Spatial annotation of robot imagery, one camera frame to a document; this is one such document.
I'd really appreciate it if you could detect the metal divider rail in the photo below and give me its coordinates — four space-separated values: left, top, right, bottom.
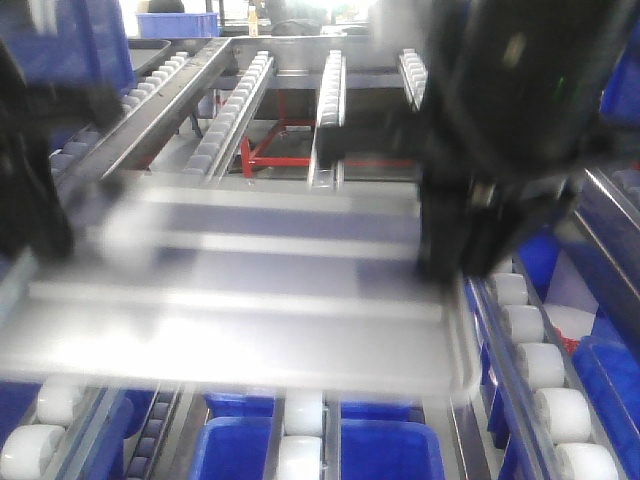
55 38 233 196

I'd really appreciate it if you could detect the white roller track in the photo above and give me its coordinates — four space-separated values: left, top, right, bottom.
399 49 428 112
182 50 275 182
307 50 346 189

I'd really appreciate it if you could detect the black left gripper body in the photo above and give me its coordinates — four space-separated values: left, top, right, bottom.
1 45 124 260

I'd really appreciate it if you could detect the large grey tray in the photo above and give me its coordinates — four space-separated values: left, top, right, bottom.
128 38 171 77

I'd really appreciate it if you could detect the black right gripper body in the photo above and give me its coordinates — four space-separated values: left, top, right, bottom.
314 0 640 281

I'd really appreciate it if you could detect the silver ribbed tray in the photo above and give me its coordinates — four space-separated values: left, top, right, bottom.
1 173 481 403

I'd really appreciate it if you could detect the red metal frame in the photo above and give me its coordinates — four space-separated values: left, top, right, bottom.
231 88 417 182

